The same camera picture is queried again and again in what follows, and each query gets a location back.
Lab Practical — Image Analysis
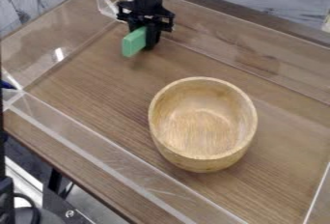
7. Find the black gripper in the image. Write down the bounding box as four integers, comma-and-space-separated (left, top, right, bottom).
118, 0, 175, 50

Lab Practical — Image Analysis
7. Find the green rectangular block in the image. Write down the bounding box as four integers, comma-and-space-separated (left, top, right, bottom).
122, 27, 147, 57

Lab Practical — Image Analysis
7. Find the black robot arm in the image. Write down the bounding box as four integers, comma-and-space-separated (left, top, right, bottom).
116, 0, 175, 50

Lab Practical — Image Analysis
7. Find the brown wooden bowl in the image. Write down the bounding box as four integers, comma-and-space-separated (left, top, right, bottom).
148, 76, 258, 173

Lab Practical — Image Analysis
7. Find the blue object at left edge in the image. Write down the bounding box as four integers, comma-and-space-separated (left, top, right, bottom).
1, 80, 16, 90

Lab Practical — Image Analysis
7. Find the black table leg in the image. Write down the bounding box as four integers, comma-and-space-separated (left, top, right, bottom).
48, 169, 63, 194

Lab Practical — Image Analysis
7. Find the clear acrylic corner bracket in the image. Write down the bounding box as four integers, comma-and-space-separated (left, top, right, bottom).
96, 0, 119, 20

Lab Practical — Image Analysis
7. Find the grey metal base plate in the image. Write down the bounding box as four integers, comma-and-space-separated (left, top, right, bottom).
12, 187, 98, 224

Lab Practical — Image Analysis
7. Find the black cable bottom left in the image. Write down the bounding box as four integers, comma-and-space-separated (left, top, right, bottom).
12, 192, 44, 224

